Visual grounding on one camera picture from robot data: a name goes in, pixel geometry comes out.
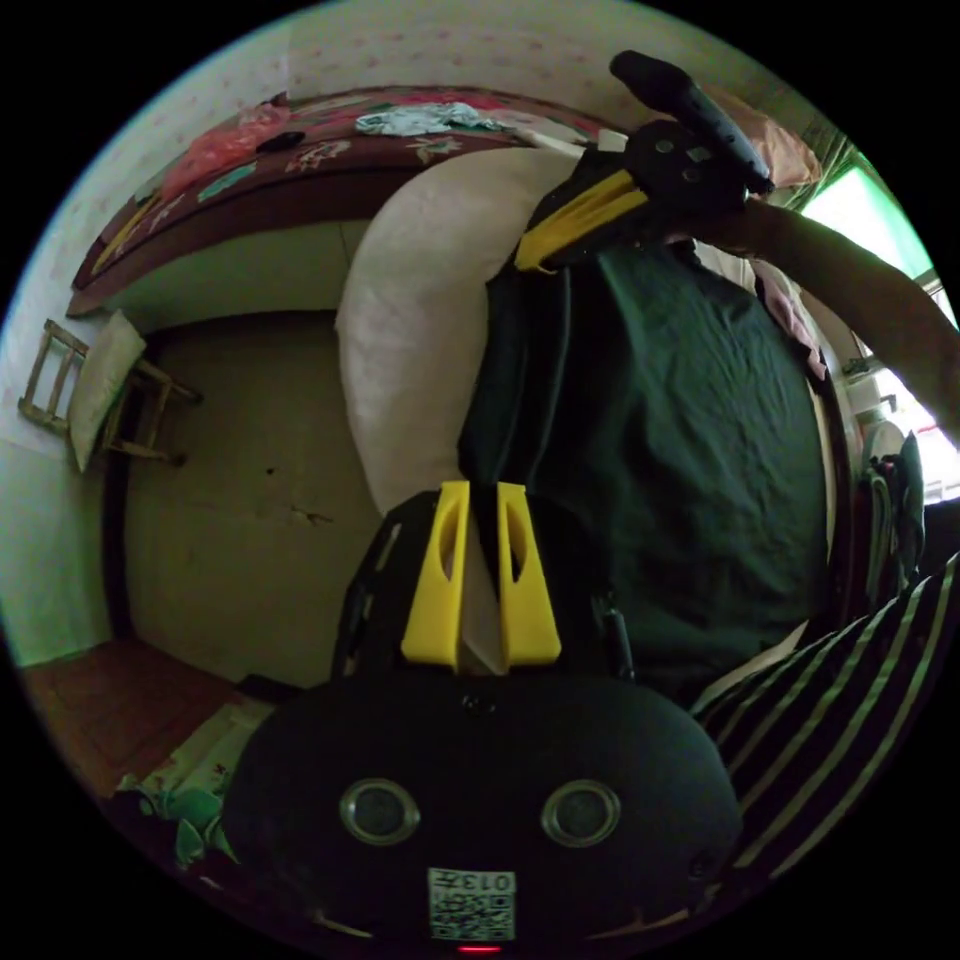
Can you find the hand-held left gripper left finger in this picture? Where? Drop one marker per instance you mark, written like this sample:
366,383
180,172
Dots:
439,600

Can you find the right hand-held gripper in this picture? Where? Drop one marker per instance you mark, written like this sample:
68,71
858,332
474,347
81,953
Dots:
675,202

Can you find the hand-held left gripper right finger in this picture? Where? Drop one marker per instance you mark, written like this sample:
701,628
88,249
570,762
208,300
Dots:
532,615

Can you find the black t-shirt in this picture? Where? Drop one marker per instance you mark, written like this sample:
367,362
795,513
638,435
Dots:
675,450

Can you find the person's right forearm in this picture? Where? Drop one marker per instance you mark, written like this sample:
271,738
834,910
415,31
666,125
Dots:
862,300

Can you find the person's right hand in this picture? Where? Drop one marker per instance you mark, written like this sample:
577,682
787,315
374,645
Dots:
739,225

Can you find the pile of clothes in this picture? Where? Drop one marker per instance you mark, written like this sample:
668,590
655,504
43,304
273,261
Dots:
420,120

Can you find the pink garment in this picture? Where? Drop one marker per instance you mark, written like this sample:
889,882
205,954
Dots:
791,315

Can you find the window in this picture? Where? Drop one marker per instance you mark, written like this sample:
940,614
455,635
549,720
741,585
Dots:
862,217

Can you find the person's body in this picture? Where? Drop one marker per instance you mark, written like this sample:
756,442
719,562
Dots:
840,720

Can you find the bed with floral sheet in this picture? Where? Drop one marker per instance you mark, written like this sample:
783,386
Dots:
247,202

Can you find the wooden chair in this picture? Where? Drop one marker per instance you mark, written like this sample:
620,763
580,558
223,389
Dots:
142,405

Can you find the pink plastic bag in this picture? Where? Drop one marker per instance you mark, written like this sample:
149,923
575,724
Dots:
214,150

